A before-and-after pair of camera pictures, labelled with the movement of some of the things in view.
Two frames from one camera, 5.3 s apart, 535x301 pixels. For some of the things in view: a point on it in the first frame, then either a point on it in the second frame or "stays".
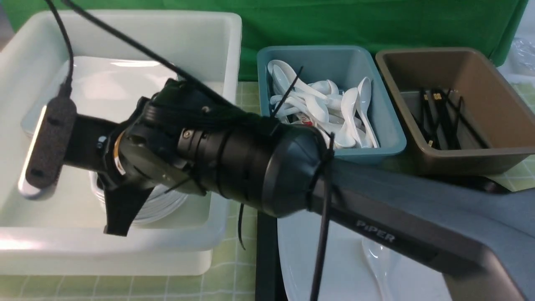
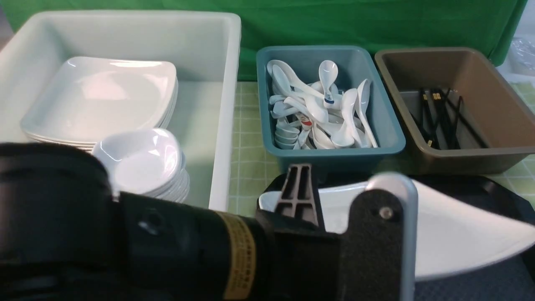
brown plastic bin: (462, 117) stays
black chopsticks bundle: (439, 113) stays
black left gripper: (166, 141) to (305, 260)
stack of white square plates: (109, 87) stays
